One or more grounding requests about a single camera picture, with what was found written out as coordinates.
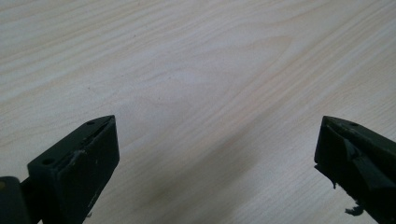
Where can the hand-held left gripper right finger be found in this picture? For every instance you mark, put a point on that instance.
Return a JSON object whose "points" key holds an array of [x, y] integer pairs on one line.
{"points": [[358, 161]]}

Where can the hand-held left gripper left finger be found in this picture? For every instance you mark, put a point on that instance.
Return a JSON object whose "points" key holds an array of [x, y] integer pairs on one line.
{"points": [[74, 168]]}

